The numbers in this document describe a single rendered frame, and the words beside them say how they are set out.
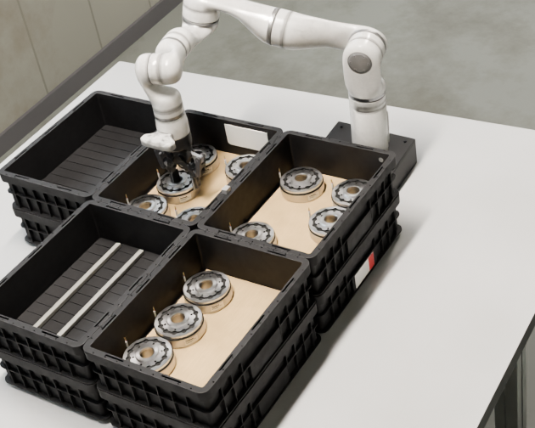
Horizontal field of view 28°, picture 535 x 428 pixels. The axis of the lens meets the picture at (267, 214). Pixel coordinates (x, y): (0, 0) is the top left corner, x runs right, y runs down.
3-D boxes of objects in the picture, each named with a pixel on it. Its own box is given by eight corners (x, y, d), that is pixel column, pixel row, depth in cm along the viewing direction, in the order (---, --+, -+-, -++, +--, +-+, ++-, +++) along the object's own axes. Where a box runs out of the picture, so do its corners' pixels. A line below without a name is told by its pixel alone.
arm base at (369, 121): (364, 132, 277) (360, 77, 266) (395, 142, 272) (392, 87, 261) (346, 152, 272) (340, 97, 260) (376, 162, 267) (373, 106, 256)
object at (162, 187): (172, 167, 264) (171, 165, 264) (205, 175, 260) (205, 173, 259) (149, 190, 258) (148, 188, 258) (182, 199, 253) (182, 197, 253)
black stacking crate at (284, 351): (212, 304, 246) (203, 265, 238) (325, 340, 231) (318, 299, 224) (107, 427, 221) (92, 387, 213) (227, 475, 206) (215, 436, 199)
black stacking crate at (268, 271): (204, 268, 239) (194, 229, 232) (318, 303, 224) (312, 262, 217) (95, 391, 214) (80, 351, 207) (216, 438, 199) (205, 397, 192)
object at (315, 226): (322, 204, 243) (322, 202, 243) (361, 213, 238) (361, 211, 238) (301, 231, 237) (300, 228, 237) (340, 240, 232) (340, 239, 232)
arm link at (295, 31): (284, 0, 259) (272, 20, 252) (391, 27, 254) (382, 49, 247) (281, 31, 265) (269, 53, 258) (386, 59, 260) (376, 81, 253)
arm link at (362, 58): (377, 48, 246) (380, 109, 257) (387, 26, 252) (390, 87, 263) (339, 45, 249) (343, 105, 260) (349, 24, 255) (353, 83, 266)
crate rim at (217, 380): (195, 235, 233) (193, 227, 232) (314, 268, 218) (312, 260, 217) (81, 357, 208) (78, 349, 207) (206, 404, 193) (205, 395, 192)
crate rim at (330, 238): (287, 137, 258) (285, 128, 257) (399, 160, 244) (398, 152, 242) (195, 235, 233) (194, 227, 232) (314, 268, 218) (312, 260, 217)
